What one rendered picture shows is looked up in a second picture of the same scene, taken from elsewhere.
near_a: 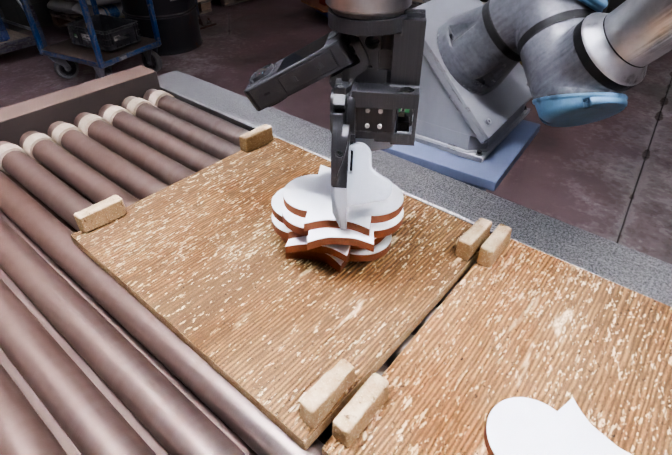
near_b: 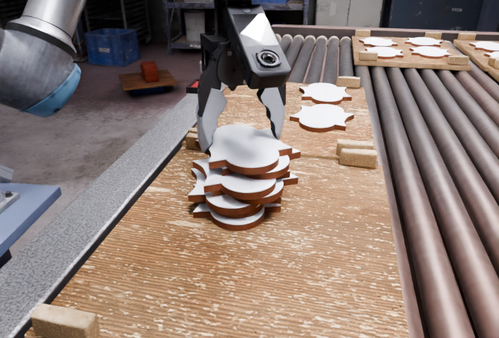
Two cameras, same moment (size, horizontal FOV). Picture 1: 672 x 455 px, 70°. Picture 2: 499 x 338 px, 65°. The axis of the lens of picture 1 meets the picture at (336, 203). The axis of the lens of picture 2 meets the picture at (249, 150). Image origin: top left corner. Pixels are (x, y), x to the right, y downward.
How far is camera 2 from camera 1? 0.79 m
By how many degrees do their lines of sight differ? 94
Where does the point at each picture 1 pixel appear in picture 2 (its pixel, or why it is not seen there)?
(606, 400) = not seen: hidden behind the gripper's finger
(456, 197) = (127, 174)
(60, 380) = (489, 281)
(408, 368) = (314, 151)
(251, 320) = (347, 204)
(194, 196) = (242, 327)
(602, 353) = (255, 117)
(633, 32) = (70, 16)
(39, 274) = not seen: outside the picture
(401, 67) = not seen: hidden behind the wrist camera
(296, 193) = (262, 159)
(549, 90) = (56, 82)
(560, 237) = (160, 137)
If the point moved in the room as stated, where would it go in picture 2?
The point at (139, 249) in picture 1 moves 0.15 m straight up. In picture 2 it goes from (362, 313) to (387, 183)
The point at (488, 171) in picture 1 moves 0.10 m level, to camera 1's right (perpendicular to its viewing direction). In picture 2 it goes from (38, 192) to (36, 167)
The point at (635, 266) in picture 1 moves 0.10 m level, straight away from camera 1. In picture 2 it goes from (174, 119) to (134, 116)
